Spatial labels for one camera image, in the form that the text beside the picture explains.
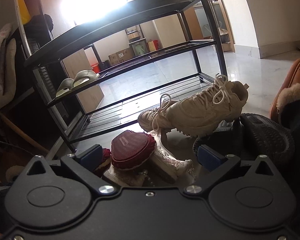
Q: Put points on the light wooden cabinet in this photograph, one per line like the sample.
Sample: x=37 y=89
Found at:
x=52 y=0

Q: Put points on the red bucket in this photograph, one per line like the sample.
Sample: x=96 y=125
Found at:
x=95 y=67

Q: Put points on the white embroidered shoe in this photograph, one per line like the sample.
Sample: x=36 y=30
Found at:
x=125 y=177
x=167 y=162

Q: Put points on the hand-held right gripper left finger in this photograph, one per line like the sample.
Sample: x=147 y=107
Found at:
x=92 y=156

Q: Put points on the white cabinet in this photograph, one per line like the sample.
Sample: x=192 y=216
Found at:
x=167 y=32

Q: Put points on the black rubber slipper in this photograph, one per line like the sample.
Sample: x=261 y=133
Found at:
x=231 y=135
x=267 y=135

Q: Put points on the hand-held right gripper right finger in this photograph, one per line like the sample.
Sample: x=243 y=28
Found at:
x=210 y=158

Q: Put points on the cardboard box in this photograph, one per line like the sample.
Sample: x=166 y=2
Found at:
x=120 y=57

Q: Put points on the yellow gift bag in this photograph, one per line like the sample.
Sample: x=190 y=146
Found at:
x=153 y=45

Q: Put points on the cream chair with wooden legs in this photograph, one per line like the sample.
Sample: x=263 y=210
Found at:
x=8 y=80

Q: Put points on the person's left brown fur boot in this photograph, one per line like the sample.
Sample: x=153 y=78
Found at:
x=15 y=171

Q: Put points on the black cloth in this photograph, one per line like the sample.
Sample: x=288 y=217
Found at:
x=41 y=21

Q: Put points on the wooden wardrobe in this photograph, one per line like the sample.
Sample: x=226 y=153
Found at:
x=192 y=22

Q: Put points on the black metal shoe rack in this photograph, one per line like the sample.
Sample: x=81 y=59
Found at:
x=115 y=22

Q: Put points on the green framed picture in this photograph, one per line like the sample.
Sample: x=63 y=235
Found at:
x=139 y=48

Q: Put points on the red knitted slipper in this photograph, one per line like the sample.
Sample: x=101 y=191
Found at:
x=104 y=162
x=132 y=150

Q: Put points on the beige chunky sneaker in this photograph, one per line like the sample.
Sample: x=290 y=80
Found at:
x=210 y=110
x=152 y=118

